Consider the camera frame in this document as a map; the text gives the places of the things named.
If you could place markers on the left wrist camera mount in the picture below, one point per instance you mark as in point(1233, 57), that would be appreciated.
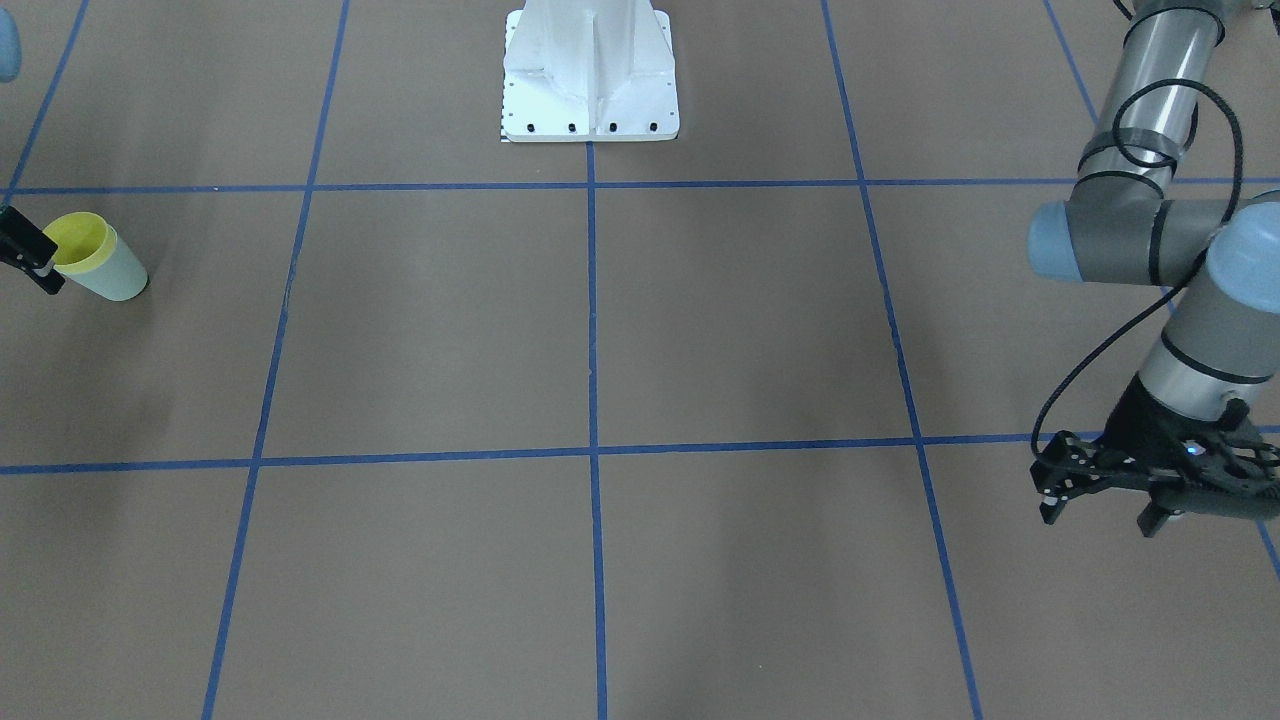
point(1229, 470)

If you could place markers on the green plastic cup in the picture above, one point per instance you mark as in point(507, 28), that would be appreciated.
point(112, 271)

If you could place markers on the yellow plastic cup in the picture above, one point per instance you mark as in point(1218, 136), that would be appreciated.
point(83, 241)

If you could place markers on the white camera mast base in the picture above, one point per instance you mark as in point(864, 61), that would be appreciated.
point(589, 71)

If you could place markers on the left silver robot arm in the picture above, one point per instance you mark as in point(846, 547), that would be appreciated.
point(1158, 202)

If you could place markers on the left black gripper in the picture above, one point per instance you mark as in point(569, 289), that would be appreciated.
point(1142, 418)

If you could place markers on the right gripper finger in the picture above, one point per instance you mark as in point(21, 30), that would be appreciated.
point(25, 247)

